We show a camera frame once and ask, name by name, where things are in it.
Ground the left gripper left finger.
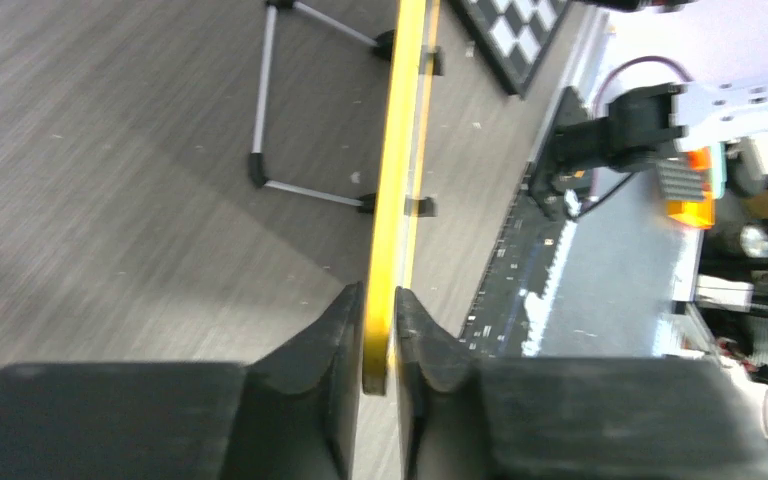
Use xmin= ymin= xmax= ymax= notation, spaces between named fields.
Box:
xmin=0 ymin=283 xmax=364 ymax=479

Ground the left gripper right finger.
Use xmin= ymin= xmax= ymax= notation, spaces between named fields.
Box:
xmin=395 ymin=288 xmax=768 ymax=479

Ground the yellow framed whiteboard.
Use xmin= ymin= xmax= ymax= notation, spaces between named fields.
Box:
xmin=361 ymin=1 xmax=442 ymax=396

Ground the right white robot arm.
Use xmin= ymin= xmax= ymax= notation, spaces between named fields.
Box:
xmin=551 ymin=78 xmax=768 ymax=173

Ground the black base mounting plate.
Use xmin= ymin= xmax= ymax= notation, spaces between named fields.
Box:
xmin=456 ymin=86 xmax=597 ymax=360

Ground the black white chessboard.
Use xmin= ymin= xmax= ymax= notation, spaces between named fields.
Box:
xmin=450 ymin=0 xmax=570 ymax=97

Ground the white slotted cable duct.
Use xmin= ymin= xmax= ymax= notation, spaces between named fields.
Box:
xmin=520 ymin=220 xmax=578 ymax=357

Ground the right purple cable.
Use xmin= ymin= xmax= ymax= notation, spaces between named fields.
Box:
xmin=582 ymin=55 xmax=697 ymax=200

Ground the wire whiteboard stand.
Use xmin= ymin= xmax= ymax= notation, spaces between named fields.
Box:
xmin=247 ymin=0 xmax=446 ymax=219

